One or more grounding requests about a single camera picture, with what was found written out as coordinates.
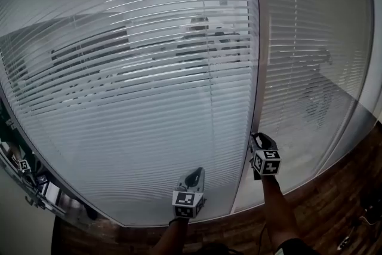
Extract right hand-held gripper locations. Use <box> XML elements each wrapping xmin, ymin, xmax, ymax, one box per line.
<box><xmin>249</xmin><ymin>132</ymin><xmax>282</xmax><ymax>180</ymax></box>

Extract person's left forearm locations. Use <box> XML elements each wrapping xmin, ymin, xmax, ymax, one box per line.
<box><xmin>152</xmin><ymin>217</ymin><xmax>190</xmax><ymax>255</ymax></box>

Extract person's black clothing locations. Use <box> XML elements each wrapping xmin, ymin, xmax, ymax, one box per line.
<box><xmin>184</xmin><ymin>237</ymin><xmax>323</xmax><ymax>255</ymax></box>

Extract black tripod stand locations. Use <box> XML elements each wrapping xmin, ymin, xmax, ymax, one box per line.
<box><xmin>359</xmin><ymin>188</ymin><xmax>382</xmax><ymax>219</ymax></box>

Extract white window blinds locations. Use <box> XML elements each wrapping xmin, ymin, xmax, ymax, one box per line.
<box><xmin>0</xmin><ymin>0</ymin><xmax>259</xmax><ymax>226</ymax></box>

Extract person's right forearm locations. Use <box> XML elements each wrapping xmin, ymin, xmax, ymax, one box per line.
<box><xmin>261</xmin><ymin>174</ymin><xmax>299</xmax><ymax>248</ymax></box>

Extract frosted glass door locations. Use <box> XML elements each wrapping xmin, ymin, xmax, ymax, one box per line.
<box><xmin>0</xmin><ymin>146</ymin><xmax>68</xmax><ymax>219</ymax></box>

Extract white power strip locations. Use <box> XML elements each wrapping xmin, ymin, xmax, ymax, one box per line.
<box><xmin>337</xmin><ymin>236</ymin><xmax>350</xmax><ymax>251</ymax></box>

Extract thin black cable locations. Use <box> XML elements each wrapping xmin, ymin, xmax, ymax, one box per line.
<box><xmin>258</xmin><ymin>222</ymin><xmax>268</xmax><ymax>248</ymax></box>

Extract black skirting board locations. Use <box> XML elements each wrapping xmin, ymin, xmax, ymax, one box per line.
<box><xmin>51</xmin><ymin>214</ymin><xmax>62</xmax><ymax>255</ymax></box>

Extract grey aluminium frame post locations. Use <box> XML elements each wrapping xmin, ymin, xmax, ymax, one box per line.
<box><xmin>229</xmin><ymin>0</ymin><xmax>271</xmax><ymax>214</ymax></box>

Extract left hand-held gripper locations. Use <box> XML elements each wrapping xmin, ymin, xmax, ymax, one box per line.
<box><xmin>172</xmin><ymin>167</ymin><xmax>207</xmax><ymax>219</ymax></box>

